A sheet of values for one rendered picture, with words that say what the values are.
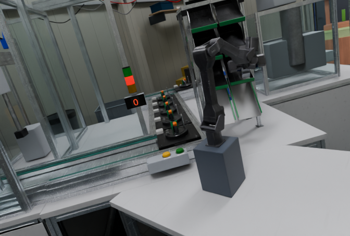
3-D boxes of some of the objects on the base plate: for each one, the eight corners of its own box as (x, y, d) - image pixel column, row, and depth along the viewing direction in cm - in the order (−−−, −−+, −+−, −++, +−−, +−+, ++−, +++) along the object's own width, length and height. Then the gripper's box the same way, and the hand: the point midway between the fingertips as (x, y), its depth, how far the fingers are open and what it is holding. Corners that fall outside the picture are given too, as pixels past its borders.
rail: (216, 156, 127) (212, 137, 125) (51, 202, 122) (43, 184, 119) (213, 151, 133) (209, 134, 130) (55, 196, 127) (48, 178, 125)
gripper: (231, 71, 115) (227, 75, 130) (270, 63, 113) (261, 67, 129) (228, 58, 115) (225, 64, 130) (267, 50, 113) (259, 57, 129)
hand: (244, 64), depth 126 cm, fingers closed on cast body, 4 cm apart
